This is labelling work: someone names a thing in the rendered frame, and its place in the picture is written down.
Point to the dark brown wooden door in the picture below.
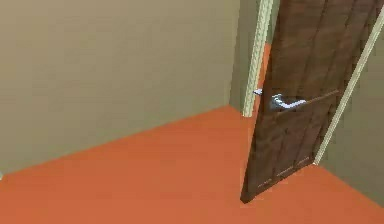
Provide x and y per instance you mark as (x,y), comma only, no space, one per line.
(300,66)

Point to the cream door frame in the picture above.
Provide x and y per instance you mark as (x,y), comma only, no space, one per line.
(256,60)

